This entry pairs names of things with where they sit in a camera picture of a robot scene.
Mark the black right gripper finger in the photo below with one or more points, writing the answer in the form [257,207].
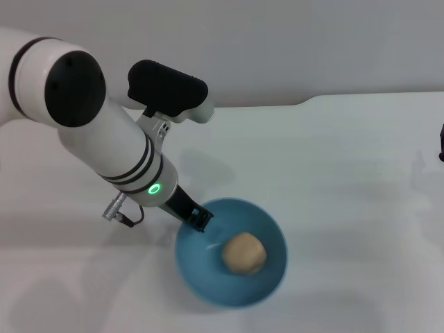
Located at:
[442,138]

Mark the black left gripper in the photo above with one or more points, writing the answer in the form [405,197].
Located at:
[178,204]

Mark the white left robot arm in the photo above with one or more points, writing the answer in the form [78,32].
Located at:
[86,128]

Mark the black grey left wrist camera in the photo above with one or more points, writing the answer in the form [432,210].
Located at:
[170,90]

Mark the blue ceramic bowl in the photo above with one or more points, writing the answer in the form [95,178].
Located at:
[243,288]

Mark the beige egg yolk pastry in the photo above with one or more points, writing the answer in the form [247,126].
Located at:
[244,255]

